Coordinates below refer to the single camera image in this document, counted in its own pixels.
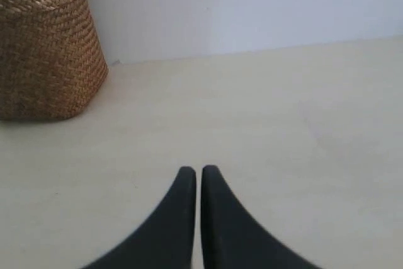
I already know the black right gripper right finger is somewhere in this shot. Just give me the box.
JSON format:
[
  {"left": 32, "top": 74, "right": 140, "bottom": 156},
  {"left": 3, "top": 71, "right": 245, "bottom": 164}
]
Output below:
[{"left": 201, "top": 165, "right": 317, "bottom": 269}]

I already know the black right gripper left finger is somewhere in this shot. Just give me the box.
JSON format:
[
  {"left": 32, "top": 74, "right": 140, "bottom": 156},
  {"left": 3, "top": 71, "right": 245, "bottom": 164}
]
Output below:
[{"left": 86, "top": 166, "right": 196, "bottom": 269}]

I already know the brown woven wicker basket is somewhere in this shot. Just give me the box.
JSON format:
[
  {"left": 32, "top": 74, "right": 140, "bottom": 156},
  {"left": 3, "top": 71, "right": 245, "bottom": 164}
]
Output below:
[{"left": 1, "top": 0, "right": 108, "bottom": 120}]

